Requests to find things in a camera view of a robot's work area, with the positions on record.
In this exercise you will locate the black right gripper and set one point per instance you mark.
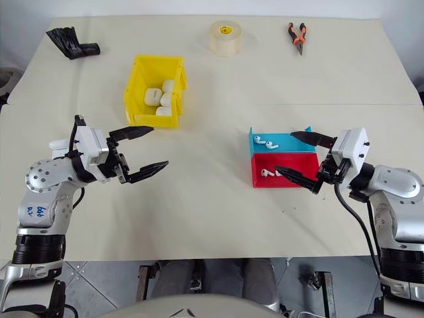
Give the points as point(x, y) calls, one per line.
point(334, 169)

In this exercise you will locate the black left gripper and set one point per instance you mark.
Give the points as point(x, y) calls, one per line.
point(114, 159)

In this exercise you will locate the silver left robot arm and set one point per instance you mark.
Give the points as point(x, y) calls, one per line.
point(43, 185)

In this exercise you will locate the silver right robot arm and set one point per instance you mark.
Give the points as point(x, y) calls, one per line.
point(394, 185)

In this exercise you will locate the closed white charging case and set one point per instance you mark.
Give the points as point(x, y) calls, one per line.
point(168, 85)
point(151, 96)
point(166, 99)
point(163, 111)

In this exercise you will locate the yellow plastic bin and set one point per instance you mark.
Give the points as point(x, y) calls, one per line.
point(139, 83)

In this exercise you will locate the red plastic tray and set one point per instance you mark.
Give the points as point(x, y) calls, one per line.
point(298, 164)

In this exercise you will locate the blue plastic tray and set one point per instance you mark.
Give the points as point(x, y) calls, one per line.
point(291, 144)

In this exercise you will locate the cream table cover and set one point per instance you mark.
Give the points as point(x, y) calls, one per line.
point(212, 205)

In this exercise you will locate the orange black pliers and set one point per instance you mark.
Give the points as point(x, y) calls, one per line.
point(299, 43)

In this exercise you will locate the grey rounded leg shape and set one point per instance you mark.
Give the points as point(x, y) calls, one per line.
point(172, 275)
point(260, 275)

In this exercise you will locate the rusty metal table leg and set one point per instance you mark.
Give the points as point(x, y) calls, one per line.
point(326, 291)
point(143, 281)

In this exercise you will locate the black crumpled bag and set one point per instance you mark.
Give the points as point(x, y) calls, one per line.
point(66, 43)

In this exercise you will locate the clear tape roll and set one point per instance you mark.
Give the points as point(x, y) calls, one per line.
point(225, 38)

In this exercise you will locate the grey round background object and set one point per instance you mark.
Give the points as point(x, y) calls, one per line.
point(6, 81)

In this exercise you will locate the pale robot torso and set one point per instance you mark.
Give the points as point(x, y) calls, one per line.
point(165, 306)

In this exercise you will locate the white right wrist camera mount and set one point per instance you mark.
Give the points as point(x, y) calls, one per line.
point(352, 145)

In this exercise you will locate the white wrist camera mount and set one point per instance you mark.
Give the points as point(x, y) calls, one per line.
point(91, 145)
point(352, 145)

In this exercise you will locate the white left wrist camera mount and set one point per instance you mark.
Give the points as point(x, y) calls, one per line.
point(91, 145)

